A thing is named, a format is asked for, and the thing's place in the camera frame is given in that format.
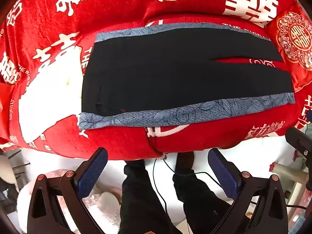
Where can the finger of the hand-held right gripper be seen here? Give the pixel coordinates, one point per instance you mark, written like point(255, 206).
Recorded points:
point(298, 140)

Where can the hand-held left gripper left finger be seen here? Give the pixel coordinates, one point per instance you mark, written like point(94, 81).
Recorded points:
point(93, 173)

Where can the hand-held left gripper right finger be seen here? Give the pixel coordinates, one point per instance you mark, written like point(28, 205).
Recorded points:
point(223, 173)

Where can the black pants with blue trim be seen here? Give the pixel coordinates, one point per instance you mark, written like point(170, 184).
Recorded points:
point(170, 73)

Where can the white fluffy rug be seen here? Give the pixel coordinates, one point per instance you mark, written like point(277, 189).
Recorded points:
point(102, 207)

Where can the operator legs in black trousers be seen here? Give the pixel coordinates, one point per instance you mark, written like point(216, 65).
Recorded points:
point(195, 195)

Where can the person's left leg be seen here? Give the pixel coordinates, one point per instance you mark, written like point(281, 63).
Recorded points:
point(139, 199)

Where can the white chair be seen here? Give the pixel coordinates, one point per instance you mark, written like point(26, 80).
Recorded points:
point(8, 173)

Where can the red cushion with gold ornament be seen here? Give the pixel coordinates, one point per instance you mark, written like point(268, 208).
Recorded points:
point(292, 34)

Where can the red printed blanket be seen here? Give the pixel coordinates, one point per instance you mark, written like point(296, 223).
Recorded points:
point(121, 4)

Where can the beige scratching post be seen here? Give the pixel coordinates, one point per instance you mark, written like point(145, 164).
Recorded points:
point(288, 171)

